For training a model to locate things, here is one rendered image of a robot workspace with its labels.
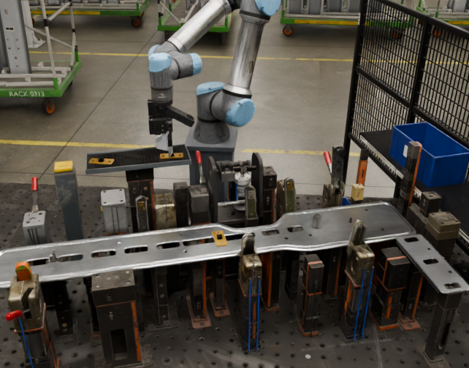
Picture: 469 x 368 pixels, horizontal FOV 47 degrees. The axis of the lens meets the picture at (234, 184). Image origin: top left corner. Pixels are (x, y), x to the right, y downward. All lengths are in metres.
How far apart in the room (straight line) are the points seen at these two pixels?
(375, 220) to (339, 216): 0.13
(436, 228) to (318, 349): 0.56
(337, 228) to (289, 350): 0.43
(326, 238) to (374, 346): 0.39
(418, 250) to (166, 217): 0.84
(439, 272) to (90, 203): 1.60
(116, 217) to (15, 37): 4.22
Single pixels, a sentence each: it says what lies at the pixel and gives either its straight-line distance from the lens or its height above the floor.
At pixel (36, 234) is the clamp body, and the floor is 1.02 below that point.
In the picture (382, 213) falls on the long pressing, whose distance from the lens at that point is 2.00.
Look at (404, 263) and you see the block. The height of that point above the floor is 0.98.
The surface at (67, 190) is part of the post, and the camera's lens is 2.00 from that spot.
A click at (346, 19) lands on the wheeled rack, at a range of 8.39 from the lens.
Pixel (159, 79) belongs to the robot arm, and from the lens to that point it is 1.83.
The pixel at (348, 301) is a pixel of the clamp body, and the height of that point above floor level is 0.83.
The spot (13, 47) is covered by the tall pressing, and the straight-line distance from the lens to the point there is 5.95.
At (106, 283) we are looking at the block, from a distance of 1.61.
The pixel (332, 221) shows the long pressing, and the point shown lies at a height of 1.00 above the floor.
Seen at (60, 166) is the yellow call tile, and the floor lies 1.16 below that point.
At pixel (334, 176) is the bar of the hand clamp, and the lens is 1.98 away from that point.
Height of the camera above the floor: 2.04
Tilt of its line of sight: 29 degrees down
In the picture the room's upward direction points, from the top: straight up
